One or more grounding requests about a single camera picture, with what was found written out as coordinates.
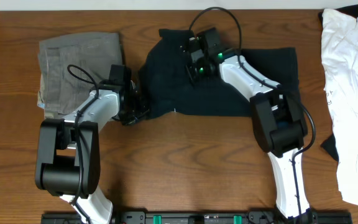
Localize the folded grey khaki pants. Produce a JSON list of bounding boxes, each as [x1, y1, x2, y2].
[[37, 32, 124, 118]]

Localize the black garment under white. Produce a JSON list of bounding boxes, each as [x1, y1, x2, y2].
[[320, 134, 339, 162]]

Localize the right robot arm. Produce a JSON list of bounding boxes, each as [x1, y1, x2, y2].
[[183, 37, 310, 223]]

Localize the black t-shirt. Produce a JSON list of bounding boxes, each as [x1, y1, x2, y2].
[[138, 29, 299, 119]]

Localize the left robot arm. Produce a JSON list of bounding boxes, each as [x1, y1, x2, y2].
[[35, 80, 147, 223]]

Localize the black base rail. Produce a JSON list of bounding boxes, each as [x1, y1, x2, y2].
[[40, 211, 353, 224]]

